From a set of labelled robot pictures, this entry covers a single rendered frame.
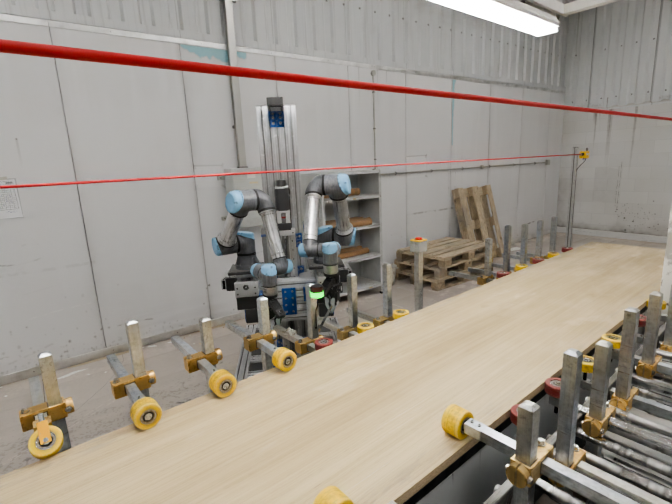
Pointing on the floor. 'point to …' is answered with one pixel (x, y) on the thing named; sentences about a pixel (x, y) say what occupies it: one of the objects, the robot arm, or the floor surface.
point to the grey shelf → (372, 276)
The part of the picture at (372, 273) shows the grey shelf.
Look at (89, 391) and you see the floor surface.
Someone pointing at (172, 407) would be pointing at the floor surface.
